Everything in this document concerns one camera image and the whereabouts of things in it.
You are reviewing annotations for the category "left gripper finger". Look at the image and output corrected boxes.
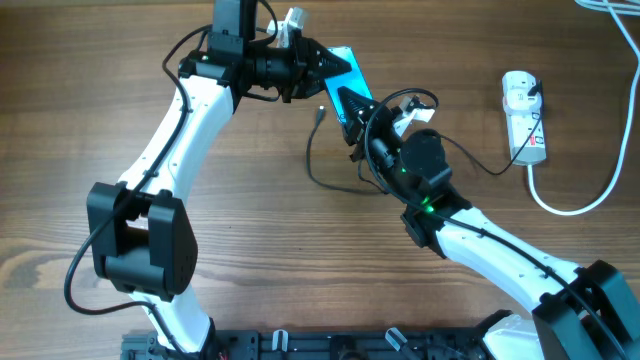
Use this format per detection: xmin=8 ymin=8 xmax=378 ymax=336
xmin=308 ymin=42 xmax=352 ymax=80
xmin=294 ymin=80 xmax=326 ymax=99

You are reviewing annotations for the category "black USB charging cable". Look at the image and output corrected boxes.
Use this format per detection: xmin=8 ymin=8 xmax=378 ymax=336
xmin=305 ymin=80 xmax=545 ymax=196

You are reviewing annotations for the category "Galaxy S25 smartphone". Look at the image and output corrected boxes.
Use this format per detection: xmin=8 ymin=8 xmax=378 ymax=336
xmin=325 ymin=46 xmax=373 ymax=125

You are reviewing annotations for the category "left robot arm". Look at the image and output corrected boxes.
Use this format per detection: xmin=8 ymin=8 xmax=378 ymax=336
xmin=82 ymin=1 xmax=351 ymax=359

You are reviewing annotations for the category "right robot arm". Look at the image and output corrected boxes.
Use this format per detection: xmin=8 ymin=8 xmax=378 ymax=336
xmin=337 ymin=86 xmax=639 ymax=359

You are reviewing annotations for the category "white USB charger adapter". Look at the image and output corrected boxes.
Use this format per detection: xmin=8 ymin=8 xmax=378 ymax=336
xmin=503 ymin=86 xmax=542 ymax=115

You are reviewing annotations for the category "white power strip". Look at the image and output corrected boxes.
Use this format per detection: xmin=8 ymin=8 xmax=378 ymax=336
xmin=502 ymin=70 xmax=546 ymax=166

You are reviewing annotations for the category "right black camera cable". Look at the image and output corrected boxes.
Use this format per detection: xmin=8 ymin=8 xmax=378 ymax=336
xmin=363 ymin=87 xmax=631 ymax=360

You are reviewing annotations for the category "black camera cable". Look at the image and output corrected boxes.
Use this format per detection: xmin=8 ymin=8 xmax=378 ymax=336
xmin=63 ymin=24 xmax=216 ymax=360
xmin=363 ymin=87 xmax=631 ymax=360

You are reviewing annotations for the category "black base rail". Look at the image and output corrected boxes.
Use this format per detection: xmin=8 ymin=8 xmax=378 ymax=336
xmin=120 ymin=327 xmax=493 ymax=360

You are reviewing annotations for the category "white power strip cord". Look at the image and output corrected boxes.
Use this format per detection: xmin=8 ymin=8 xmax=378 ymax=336
xmin=526 ymin=0 xmax=640 ymax=217

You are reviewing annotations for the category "white cable bundle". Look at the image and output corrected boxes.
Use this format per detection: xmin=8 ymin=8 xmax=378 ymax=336
xmin=573 ymin=0 xmax=640 ymax=17

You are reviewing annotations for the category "left black camera cable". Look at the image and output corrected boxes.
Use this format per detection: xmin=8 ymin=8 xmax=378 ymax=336
xmin=63 ymin=24 xmax=216 ymax=360

